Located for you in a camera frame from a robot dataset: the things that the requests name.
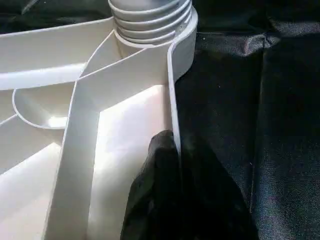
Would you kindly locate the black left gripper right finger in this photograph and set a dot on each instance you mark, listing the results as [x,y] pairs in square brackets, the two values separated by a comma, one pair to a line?
[212,200]

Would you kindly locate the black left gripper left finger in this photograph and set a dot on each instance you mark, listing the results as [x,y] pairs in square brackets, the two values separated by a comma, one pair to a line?
[155,195]

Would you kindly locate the white plastic table top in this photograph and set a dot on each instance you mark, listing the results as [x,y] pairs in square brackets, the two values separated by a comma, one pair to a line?
[87,125]

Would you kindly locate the white plastic table leg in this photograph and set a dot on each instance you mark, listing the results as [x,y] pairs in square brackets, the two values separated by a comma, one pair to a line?
[150,25]

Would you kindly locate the black mat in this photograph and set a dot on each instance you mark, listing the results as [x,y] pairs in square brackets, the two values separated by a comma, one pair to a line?
[262,125]

